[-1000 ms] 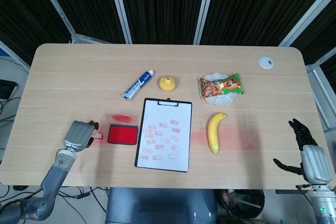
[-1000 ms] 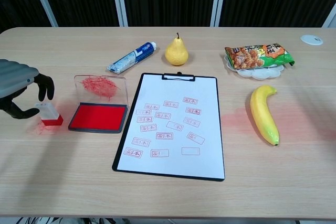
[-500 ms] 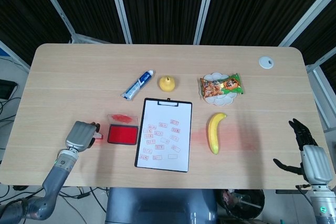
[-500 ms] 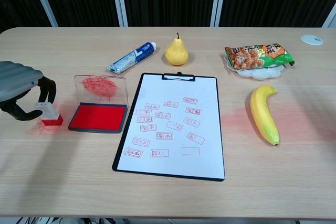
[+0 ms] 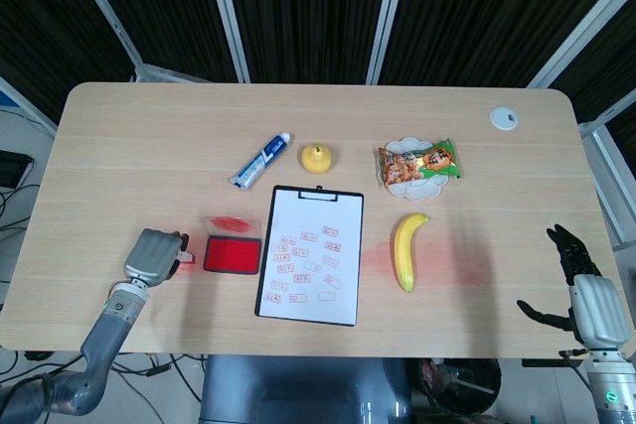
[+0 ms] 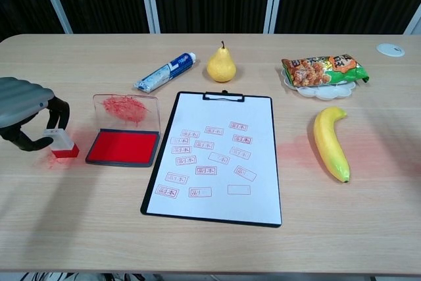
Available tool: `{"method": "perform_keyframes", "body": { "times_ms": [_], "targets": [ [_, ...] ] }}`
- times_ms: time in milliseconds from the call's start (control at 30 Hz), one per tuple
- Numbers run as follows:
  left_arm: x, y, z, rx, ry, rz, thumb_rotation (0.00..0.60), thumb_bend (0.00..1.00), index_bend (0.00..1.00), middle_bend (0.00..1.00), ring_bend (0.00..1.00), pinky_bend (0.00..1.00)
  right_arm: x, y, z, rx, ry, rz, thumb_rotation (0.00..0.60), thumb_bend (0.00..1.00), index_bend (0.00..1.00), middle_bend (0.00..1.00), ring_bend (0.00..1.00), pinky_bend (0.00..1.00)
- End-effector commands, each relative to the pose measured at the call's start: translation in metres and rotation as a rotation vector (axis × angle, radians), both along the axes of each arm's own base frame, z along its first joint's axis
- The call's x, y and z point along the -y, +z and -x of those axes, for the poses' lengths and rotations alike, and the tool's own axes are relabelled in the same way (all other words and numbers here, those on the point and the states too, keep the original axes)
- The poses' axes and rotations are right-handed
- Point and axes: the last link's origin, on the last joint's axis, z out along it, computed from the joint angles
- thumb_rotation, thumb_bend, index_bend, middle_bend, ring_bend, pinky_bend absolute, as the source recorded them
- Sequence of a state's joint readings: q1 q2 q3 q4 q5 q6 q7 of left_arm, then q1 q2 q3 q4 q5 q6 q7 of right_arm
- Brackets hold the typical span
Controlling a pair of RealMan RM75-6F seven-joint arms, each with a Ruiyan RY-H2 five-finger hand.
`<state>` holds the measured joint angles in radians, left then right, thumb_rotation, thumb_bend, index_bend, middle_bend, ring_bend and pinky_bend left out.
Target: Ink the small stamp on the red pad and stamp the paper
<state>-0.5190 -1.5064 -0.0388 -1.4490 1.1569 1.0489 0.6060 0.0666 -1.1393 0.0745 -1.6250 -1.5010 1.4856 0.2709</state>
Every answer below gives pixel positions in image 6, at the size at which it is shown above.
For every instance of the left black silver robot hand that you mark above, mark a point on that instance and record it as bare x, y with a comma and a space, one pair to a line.
19, 103

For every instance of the white and red stamp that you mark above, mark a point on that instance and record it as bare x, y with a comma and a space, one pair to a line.
64, 144

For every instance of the red ink pad case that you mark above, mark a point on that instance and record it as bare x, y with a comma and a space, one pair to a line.
123, 146

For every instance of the blue white toothpaste tube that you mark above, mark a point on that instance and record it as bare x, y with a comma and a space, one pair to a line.
164, 72

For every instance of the black clipboard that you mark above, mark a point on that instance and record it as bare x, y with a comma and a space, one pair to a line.
144, 207

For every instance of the yellow pear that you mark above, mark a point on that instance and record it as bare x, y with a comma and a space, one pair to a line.
221, 68

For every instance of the white stamped paper sheet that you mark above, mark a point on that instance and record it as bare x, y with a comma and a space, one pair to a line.
213, 205

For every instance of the white flower-shaped plate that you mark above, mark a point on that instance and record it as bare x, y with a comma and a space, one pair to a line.
324, 92

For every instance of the green orange snack bag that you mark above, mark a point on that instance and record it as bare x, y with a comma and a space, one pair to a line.
324, 70

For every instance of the yellow banana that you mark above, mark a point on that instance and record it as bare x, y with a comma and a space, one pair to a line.
329, 143

